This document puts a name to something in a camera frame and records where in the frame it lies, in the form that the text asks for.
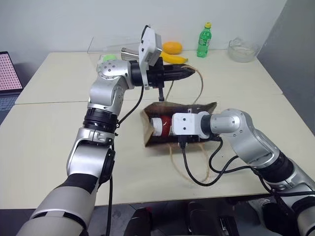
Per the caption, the green soft ball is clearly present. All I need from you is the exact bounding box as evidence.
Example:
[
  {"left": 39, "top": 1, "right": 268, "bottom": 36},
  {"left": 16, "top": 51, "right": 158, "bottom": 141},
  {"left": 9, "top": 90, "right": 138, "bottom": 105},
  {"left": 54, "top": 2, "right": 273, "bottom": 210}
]
[{"left": 101, "top": 54, "right": 118, "bottom": 63}]

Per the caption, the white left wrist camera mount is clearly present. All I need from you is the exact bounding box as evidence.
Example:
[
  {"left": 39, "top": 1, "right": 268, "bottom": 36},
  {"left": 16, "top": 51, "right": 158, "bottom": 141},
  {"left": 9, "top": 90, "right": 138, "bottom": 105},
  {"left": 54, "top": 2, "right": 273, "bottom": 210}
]
[{"left": 137, "top": 24, "right": 164, "bottom": 90}]

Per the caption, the yellow banana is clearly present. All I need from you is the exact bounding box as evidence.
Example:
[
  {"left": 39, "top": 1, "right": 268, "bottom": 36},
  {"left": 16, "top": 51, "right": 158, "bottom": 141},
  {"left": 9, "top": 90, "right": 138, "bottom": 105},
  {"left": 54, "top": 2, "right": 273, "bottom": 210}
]
[{"left": 161, "top": 51, "right": 189, "bottom": 64}]

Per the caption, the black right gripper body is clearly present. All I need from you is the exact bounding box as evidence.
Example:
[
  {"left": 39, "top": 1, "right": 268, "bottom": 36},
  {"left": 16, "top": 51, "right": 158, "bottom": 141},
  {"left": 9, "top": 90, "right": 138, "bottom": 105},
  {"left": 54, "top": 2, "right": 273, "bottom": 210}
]
[{"left": 175, "top": 134, "right": 200, "bottom": 149}]

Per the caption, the green plastic soda bottle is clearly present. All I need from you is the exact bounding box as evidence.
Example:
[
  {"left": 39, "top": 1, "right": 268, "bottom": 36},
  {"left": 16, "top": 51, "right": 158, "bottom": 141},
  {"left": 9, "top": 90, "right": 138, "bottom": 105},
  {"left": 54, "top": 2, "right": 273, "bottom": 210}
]
[{"left": 196, "top": 22, "right": 213, "bottom": 59}]

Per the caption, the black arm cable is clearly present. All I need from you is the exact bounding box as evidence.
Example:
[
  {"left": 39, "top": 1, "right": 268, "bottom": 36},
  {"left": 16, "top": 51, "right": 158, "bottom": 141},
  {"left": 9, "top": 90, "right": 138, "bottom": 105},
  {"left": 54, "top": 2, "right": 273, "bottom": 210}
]
[
  {"left": 105, "top": 85, "right": 145, "bottom": 236},
  {"left": 180, "top": 136, "right": 280, "bottom": 197}
]

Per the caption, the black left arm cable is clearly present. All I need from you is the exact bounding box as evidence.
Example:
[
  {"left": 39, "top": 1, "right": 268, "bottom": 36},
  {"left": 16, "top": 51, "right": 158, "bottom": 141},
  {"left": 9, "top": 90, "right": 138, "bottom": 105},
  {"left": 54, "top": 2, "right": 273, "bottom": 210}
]
[{"left": 105, "top": 85, "right": 145, "bottom": 236}]

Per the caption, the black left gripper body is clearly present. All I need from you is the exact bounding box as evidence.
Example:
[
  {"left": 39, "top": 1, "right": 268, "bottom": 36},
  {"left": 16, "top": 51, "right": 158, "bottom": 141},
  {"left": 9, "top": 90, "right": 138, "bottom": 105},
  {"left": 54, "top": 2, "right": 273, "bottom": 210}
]
[{"left": 147, "top": 57, "right": 165, "bottom": 102}]

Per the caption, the red and white can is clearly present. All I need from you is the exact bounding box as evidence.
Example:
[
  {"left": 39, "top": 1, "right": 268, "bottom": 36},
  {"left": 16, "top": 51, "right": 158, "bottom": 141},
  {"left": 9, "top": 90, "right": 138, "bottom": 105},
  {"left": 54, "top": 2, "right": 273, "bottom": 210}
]
[{"left": 150, "top": 115, "right": 173, "bottom": 137}]

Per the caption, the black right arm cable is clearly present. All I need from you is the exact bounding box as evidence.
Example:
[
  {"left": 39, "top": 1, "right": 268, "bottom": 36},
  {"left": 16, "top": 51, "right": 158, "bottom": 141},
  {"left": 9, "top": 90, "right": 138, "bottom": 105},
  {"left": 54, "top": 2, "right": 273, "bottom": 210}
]
[{"left": 180, "top": 136, "right": 280, "bottom": 197}]

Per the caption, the brown paper bag with handles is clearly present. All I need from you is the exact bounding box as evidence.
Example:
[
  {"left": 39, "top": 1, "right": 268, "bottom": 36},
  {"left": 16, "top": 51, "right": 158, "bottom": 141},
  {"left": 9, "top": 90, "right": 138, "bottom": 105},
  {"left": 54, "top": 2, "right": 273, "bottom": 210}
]
[{"left": 140, "top": 63, "right": 219, "bottom": 187}]

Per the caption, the dark rounded shape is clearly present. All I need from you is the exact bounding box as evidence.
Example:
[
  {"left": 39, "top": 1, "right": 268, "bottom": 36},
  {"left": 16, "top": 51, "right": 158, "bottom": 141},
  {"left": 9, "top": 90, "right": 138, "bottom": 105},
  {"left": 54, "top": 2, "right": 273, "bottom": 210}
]
[
  {"left": 260, "top": 198, "right": 300, "bottom": 236},
  {"left": 186, "top": 201, "right": 216, "bottom": 236},
  {"left": 122, "top": 206, "right": 154, "bottom": 236}
]

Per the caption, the stainless steel cup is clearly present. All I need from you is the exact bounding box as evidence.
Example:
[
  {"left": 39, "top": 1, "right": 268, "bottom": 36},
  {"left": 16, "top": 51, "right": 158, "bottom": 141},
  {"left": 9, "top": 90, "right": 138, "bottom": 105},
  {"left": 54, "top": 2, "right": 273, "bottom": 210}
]
[{"left": 120, "top": 47, "right": 141, "bottom": 61}]

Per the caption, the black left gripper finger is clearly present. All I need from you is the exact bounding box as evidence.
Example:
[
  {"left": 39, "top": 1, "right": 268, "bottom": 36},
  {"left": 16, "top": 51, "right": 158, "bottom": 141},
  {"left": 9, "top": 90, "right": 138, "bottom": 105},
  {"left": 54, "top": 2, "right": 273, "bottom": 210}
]
[
  {"left": 163, "top": 63, "right": 197, "bottom": 74},
  {"left": 163, "top": 72, "right": 195, "bottom": 82}
]

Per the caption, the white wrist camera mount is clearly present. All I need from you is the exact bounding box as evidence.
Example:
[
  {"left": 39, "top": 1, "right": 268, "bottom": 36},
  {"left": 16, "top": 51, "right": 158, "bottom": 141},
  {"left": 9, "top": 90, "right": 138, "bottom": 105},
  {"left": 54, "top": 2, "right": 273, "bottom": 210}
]
[
  {"left": 170, "top": 111, "right": 210, "bottom": 137},
  {"left": 137, "top": 24, "right": 164, "bottom": 90}
]

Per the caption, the clear glass bowl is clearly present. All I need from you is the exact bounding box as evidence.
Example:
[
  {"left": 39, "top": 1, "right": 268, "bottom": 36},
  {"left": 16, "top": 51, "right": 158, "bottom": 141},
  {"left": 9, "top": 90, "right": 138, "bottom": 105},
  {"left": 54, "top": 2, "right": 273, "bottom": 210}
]
[{"left": 227, "top": 37, "right": 259, "bottom": 63}]

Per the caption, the clear plastic box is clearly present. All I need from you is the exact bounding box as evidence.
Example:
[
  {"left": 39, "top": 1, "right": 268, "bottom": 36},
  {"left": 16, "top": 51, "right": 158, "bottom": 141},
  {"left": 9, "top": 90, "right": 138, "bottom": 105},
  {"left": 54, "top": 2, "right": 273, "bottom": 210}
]
[{"left": 87, "top": 35, "right": 146, "bottom": 65}]

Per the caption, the pink dotted black-framed panel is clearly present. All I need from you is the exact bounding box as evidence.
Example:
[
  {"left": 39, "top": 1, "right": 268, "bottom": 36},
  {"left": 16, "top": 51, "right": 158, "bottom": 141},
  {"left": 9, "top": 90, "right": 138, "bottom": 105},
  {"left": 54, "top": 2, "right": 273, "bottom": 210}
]
[{"left": 0, "top": 51, "right": 24, "bottom": 93}]

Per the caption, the orange mango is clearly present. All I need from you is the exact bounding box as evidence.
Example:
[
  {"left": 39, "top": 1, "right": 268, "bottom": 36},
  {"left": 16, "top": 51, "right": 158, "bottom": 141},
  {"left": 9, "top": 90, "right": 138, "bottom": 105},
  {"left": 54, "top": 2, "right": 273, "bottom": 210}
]
[{"left": 162, "top": 41, "right": 183, "bottom": 55}]

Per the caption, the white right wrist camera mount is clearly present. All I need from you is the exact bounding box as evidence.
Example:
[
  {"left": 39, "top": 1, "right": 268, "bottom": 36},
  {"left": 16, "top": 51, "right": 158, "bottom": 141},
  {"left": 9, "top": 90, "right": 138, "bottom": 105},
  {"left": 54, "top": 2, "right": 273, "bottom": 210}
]
[{"left": 170, "top": 111, "right": 210, "bottom": 137}]

